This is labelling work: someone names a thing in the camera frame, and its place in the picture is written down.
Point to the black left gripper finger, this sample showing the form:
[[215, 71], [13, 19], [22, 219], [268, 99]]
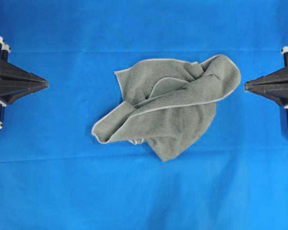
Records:
[[8, 95], [9, 70]]

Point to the grey terry towel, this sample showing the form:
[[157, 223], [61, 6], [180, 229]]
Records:
[[167, 103]]

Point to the blue table cloth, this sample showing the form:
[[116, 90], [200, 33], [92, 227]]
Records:
[[54, 175]]

